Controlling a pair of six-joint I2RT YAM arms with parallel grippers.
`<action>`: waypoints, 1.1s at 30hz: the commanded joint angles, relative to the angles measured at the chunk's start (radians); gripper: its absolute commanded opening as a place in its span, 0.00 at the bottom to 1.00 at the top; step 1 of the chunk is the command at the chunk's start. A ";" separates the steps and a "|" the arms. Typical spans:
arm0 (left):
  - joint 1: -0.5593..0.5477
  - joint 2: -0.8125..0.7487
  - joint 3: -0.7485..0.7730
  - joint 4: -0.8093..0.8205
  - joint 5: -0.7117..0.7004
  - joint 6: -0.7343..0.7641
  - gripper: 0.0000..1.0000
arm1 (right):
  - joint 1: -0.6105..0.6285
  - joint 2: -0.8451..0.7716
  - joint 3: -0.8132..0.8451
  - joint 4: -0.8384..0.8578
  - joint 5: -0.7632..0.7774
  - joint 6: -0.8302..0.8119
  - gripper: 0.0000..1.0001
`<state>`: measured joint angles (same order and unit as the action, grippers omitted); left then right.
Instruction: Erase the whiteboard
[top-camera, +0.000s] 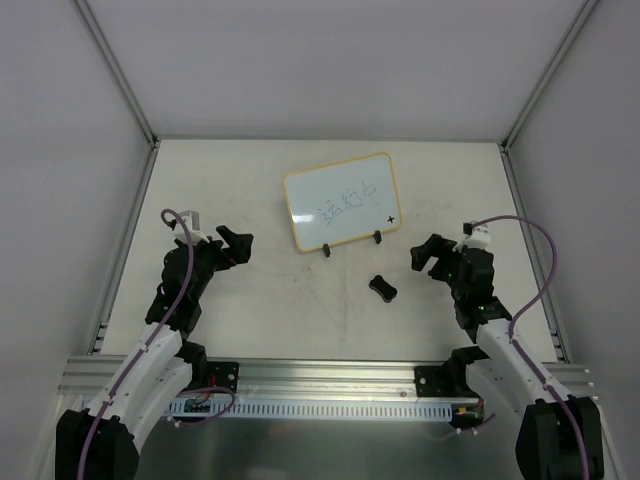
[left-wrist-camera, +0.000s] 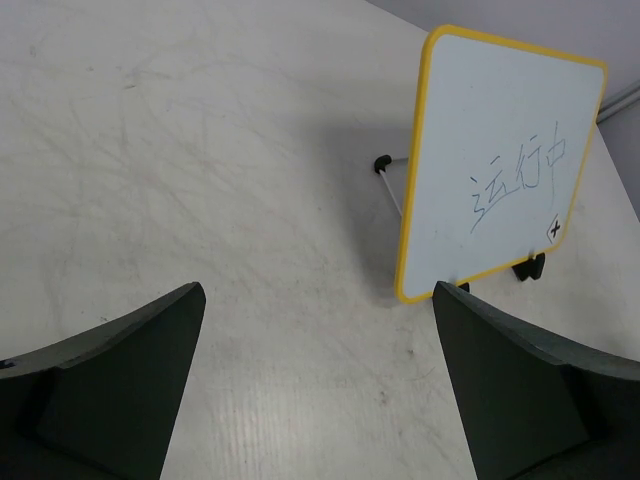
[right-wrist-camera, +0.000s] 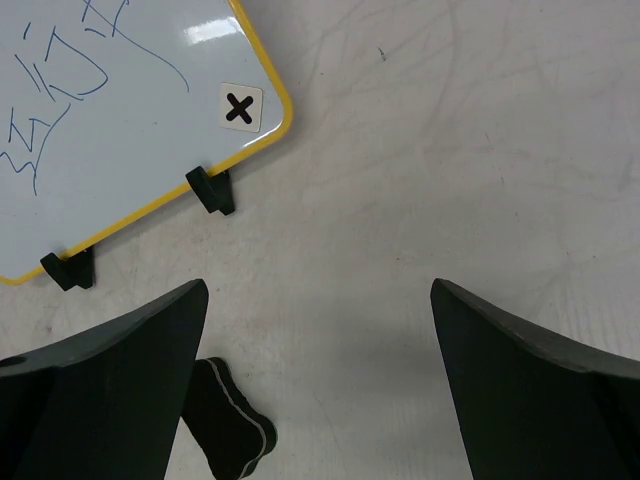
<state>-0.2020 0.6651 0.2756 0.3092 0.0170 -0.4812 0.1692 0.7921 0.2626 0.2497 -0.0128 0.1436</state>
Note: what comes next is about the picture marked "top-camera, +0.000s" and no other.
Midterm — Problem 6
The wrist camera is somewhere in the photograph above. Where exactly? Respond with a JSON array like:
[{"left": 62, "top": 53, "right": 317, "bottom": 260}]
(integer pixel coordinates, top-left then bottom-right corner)
[
  {"left": 173, "top": 210, "right": 209, "bottom": 245},
  {"left": 453, "top": 222, "right": 491, "bottom": 252}
]

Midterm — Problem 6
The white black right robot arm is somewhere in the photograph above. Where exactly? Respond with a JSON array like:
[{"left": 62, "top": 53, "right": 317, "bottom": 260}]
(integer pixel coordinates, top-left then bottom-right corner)
[{"left": 410, "top": 234, "right": 604, "bottom": 479}]

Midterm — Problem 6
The left aluminium frame post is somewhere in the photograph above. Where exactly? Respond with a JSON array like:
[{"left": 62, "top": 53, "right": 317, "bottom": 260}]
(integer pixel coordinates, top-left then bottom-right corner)
[{"left": 74, "top": 0, "right": 160, "bottom": 149}]

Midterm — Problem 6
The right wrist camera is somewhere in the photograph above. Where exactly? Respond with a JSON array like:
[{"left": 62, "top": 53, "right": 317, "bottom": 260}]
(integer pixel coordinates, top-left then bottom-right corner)
[{"left": 453, "top": 222, "right": 491, "bottom": 252}]

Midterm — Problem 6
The white slotted cable duct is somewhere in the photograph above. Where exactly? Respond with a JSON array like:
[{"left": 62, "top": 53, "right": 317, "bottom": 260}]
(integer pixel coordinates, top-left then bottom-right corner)
[{"left": 162, "top": 398, "right": 455, "bottom": 422}]

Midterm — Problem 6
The right aluminium frame post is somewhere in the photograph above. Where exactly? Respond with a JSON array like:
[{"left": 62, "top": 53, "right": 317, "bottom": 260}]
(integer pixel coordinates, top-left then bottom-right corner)
[{"left": 499, "top": 0, "right": 601, "bottom": 151}]

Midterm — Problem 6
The aluminium mounting rail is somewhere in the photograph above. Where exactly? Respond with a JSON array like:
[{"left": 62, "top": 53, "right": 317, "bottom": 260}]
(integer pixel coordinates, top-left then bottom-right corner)
[{"left": 57, "top": 355, "right": 598, "bottom": 401}]

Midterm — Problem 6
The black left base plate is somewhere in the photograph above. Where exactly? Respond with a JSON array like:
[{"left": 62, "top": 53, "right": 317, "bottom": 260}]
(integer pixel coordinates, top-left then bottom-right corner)
[{"left": 204, "top": 360, "right": 240, "bottom": 393}]

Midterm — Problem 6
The black felt whiteboard eraser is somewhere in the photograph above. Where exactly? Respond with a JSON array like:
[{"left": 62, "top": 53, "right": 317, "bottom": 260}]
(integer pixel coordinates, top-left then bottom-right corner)
[{"left": 369, "top": 275, "right": 398, "bottom": 303}]

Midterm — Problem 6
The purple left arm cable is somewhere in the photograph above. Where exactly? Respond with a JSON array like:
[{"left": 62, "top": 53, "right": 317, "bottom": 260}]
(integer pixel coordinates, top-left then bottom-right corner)
[{"left": 74, "top": 208, "right": 197, "bottom": 480}]

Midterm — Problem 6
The aluminium frame post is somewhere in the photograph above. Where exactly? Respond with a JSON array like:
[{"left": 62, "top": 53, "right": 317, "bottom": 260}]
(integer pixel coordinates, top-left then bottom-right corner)
[
  {"left": 74, "top": 0, "right": 160, "bottom": 149},
  {"left": 499, "top": 0, "right": 601, "bottom": 151}
]

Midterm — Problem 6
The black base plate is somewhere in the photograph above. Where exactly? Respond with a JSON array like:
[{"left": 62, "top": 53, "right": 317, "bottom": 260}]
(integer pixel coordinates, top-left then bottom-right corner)
[
  {"left": 204, "top": 360, "right": 240, "bottom": 393},
  {"left": 414, "top": 364, "right": 478, "bottom": 398}
]

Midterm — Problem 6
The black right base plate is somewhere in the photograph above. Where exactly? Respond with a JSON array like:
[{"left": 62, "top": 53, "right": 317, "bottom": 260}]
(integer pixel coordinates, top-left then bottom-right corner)
[{"left": 414, "top": 364, "right": 478, "bottom": 398}]

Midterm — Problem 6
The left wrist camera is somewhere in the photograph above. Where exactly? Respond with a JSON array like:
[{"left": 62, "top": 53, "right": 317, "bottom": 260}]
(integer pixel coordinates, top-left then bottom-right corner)
[{"left": 173, "top": 210, "right": 209, "bottom": 245}]

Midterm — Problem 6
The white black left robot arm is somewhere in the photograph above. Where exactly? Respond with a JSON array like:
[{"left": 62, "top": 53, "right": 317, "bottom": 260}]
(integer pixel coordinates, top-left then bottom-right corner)
[{"left": 54, "top": 225, "right": 254, "bottom": 479}]

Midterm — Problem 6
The yellow framed small whiteboard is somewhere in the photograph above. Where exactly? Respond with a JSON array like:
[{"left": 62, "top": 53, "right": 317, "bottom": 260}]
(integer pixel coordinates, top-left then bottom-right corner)
[{"left": 283, "top": 152, "right": 403, "bottom": 253}]

